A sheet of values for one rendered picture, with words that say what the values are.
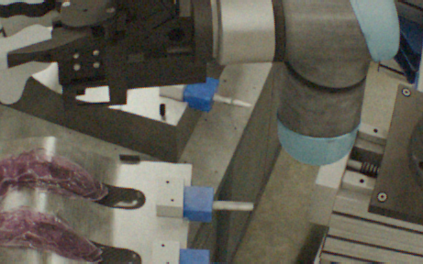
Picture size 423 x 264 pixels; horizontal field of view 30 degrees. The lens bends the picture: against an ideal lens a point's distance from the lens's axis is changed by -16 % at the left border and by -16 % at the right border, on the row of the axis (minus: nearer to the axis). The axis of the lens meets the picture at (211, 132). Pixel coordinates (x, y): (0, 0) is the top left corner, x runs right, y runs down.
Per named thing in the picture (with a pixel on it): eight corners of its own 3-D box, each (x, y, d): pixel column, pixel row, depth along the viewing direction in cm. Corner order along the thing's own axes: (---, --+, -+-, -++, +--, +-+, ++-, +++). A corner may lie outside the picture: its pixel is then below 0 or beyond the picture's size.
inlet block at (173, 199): (252, 203, 129) (254, 181, 125) (250, 230, 126) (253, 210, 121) (159, 198, 129) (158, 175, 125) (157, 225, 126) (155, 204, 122)
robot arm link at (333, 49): (396, 87, 68) (407, 16, 61) (272, 93, 67) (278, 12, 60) (373, 23, 72) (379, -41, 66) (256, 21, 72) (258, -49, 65)
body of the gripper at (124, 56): (56, 115, 65) (214, 101, 66) (49, 27, 59) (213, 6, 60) (61, 55, 71) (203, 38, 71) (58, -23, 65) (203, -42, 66)
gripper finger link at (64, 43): (10, 80, 59) (116, 44, 61) (8, 64, 58) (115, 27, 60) (4, 47, 62) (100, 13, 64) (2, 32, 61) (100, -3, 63)
